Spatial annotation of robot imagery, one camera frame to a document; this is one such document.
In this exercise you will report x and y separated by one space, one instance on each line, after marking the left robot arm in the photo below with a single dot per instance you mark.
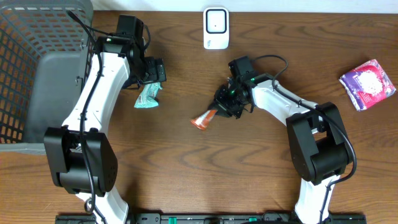
80 157

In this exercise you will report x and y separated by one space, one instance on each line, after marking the brown orange candy bar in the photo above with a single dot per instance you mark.
203 120

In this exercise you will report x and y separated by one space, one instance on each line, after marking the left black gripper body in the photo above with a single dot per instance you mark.
156 72

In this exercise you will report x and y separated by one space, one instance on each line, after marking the grey plastic mesh basket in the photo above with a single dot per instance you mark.
45 61

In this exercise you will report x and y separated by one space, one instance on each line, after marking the white barcode scanner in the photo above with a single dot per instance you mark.
215 28

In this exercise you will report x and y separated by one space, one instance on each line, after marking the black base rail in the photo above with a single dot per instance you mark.
269 217

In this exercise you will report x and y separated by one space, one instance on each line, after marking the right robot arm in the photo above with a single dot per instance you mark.
320 149

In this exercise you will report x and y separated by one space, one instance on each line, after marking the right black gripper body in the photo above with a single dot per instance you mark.
230 101

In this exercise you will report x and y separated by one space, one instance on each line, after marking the red purple snack bag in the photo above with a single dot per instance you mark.
367 85

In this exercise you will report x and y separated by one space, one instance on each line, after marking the teal white snack wrapper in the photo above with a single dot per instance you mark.
146 98

